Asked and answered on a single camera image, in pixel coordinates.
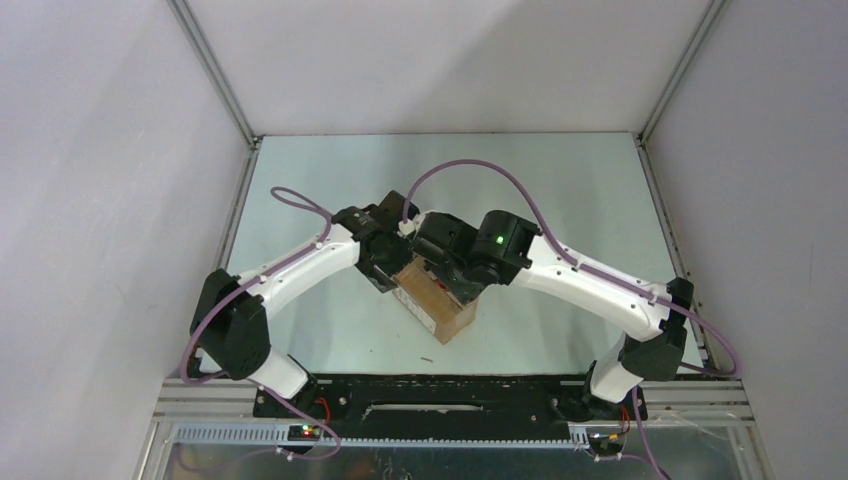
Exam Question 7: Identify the controller board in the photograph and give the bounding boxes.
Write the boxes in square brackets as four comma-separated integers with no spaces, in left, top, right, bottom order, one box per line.
[588,433,627,461]
[286,424,323,442]

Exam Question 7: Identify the brown cardboard express box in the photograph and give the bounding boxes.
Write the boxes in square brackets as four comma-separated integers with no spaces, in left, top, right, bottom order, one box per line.
[392,257,479,344]

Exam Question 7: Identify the right controller board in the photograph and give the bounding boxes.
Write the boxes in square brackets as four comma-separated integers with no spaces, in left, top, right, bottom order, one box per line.
[588,433,627,461]

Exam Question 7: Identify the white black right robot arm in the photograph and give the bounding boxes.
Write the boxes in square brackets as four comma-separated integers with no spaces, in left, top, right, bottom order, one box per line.
[399,210,687,418]

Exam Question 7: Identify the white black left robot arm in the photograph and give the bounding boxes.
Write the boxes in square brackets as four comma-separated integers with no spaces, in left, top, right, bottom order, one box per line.
[189,187,421,417]

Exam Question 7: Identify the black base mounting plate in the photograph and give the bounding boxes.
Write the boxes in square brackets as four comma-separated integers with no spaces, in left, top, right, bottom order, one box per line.
[291,374,648,443]

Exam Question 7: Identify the aluminium frame rail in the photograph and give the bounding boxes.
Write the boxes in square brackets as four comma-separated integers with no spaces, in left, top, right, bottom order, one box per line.
[135,374,776,479]

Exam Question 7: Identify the left controller board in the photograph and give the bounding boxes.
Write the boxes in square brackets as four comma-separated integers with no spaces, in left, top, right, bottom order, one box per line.
[286,424,323,442]

